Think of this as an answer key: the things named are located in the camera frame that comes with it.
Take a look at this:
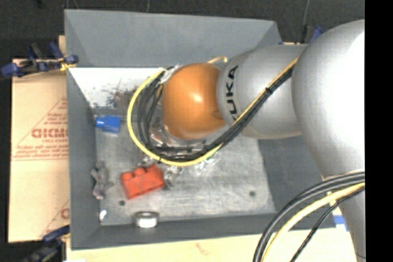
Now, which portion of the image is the red toy building brick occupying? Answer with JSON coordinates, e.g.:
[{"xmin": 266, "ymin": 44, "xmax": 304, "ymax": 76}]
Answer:
[{"xmin": 120, "ymin": 163, "xmax": 166, "ymax": 201}]

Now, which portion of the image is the blue toy block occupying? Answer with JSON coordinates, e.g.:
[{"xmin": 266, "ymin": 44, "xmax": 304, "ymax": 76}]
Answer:
[{"xmin": 94, "ymin": 114, "xmax": 122, "ymax": 134}]

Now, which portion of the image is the grey toy figure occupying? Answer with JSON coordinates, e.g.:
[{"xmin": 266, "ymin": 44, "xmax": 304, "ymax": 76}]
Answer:
[{"xmin": 90, "ymin": 160, "xmax": 114, "ymax": 201}]

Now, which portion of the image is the grey metal bin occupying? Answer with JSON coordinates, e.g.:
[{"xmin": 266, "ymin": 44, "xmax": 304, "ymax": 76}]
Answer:
[{"xmin": 63, "ymin": 9, "xmax": 335, "ymax": 250}]

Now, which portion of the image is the brown cardboard board, red print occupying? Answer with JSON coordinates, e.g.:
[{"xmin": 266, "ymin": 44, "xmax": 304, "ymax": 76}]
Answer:
[{"xmin": 7, "ymin": 57, "xmax": 71, "ymax": 244}]

